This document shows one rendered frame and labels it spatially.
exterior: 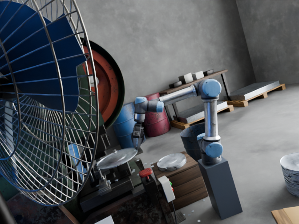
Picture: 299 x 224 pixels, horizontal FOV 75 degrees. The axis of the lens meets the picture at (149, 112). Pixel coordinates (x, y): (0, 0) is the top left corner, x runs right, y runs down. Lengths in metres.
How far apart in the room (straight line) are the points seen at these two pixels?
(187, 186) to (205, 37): 4.39
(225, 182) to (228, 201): 0.17
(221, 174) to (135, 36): 3.96
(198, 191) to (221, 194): 0.35
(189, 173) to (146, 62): 3.45
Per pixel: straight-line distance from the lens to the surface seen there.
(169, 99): 1.43
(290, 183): 1.93
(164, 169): 1.92
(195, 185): 1.98
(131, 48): 4.86
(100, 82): 1.69
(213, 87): 1.34
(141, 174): 1.07
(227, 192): 1.73
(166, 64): 5.03
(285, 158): 2.00
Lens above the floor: 1.21
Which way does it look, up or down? 9 degrees down
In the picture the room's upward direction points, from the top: 19 degrees counter-clockwise
